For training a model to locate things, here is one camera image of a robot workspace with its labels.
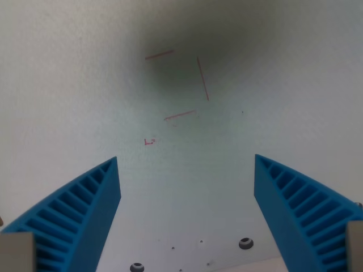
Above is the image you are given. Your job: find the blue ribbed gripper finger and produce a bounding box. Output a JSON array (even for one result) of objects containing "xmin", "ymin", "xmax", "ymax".
[
  {"xmin": 254, "ymin": 154, "xmax": 363, "ymax": 272},
  {"xmin": 0, "ymin": 156, "xmax": 122, "ymax": 272}
]

